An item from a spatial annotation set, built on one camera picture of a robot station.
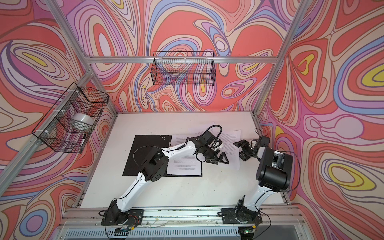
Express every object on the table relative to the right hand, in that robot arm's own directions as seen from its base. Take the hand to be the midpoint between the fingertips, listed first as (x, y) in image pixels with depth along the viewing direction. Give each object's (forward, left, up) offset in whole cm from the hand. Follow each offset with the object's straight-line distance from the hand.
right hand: (235, 149), depth 96 cm
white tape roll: (-1, +81, +32) cm, 87 cm away
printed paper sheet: (-9, +31, -2) cm, 32 cm away
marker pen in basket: (-6, +82, +24) cm, 86 cm away
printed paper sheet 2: (+3, +2, -1) cm, 4 cm away
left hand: (-10, +9, +3) cm, 14 cm away
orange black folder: (-16, +49, +33) cm, 61 cm away
